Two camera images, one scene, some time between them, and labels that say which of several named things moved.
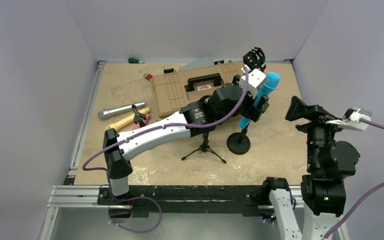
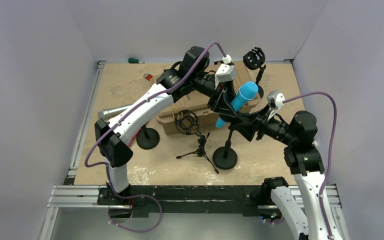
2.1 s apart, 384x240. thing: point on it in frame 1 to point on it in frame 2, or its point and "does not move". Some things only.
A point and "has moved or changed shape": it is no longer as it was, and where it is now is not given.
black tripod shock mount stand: x=204 y=147 has moved or changed shape
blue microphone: x=272 y=82 has moved or changed shape
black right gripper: x=298 y=109 to x=251 y=122
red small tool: x=148 y=76 does not move
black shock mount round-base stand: x=254 y=59 does not move
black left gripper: x=251 y=112 to x=220 y=105
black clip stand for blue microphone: x=239 y=143 to x=225 y=157
